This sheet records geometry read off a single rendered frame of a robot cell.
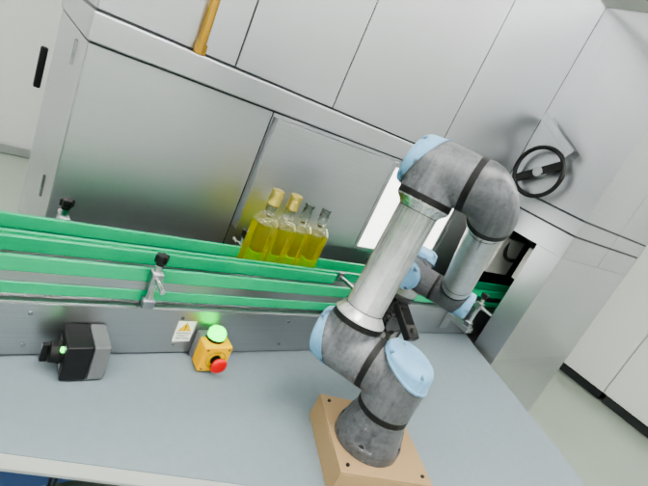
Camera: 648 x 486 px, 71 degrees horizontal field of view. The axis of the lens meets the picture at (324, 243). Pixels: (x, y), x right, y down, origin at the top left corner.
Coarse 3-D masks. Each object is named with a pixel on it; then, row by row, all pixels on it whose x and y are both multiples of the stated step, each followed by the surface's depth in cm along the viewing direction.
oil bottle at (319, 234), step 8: (312, 224) 132; (312, 232) 131; (320, 232) 131; (328, 232) 133; (312, 240) 131; (320, 240) 132; (312, 248) 132; (320, 248) 134; (304, 256) 132; (312, 256) 134; (304, 264) 134; (312, 264) 135
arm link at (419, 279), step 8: (416, 264) 120; (424, 264) 126; (408, 272) 118; (416, 272) 118; (424, 272) 120; (432, 272) 120; (408, 280) 119; (416, 280) 118; (424, 280) 119; (432, 280) 119; (408, 288) 119; (416, 288) 121; (424, 288) 119; (424, 296) 121
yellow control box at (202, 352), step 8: (200, 336) 107; (192, 344) 110; (200, 344) 106; (208, 344) 105; (216, 344) 106; (224, 344) 108; (192, 352) 109; (200, 352) 106; (208, 352) 105; (216, 352) 106; (224, 352) 107; (192, 360) 109; (200, 360) 105; (208, 360) 106; (200, 368) 106; (208, 368) 107
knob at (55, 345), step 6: (42, 342) 87; (48, 342) 87; (54, 342) 88; (60, 342) 88; (42, 348) 86; (48, 348) 87; (54, 348) 87; (60, 348) 87; (42, 354) 87; (48, 354) 87; (54, 354) 87; (60, 354) 87; (42, 360) 87; (48, 360) 87; (54, 360) 87; (60, 360) 87
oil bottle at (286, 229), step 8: (280, 216) 125; (280, 224) 123; (288, 224) 124; (280, 232) 123; (288, 232) 125; (280, 240) 125; (288, 240) 126; (272, 248) 125; (280, 248) 126; (272, 256) 126; (280, 256) 128
